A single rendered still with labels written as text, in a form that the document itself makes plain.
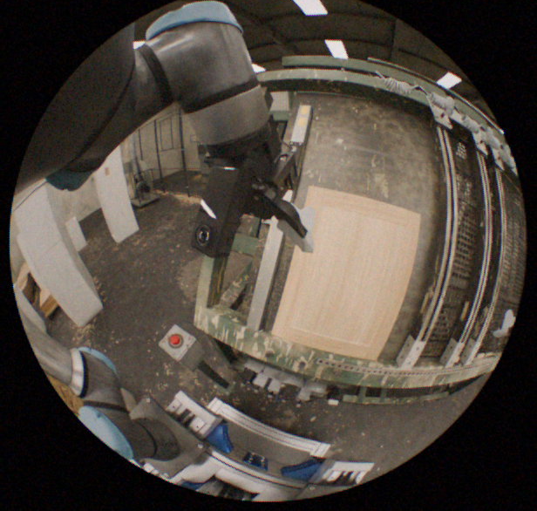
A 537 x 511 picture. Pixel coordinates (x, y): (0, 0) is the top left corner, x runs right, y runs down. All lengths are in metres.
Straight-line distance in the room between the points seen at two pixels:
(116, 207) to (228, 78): 3.74
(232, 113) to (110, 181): 3.64
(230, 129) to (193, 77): 0.06
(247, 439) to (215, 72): 1.43
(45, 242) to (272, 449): 2.59
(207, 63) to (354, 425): 1.79
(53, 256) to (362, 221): 2.55
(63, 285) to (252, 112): 2.45
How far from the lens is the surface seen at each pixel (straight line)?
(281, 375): 0.82
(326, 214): 0.63
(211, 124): 0.16
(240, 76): 0.16
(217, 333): 0.80
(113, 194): 3.79
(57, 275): 2.43
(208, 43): 0.15
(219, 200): 0.19
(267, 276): 0.64
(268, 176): 0.21
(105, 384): 0.45
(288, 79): 0.96
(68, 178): 0.15
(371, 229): 0.64
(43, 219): 2.27
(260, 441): 1.35
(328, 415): 1.60
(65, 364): 0.42
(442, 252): 0.72
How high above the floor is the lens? 1.54
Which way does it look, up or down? 35 degrees down
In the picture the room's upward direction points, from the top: straight up
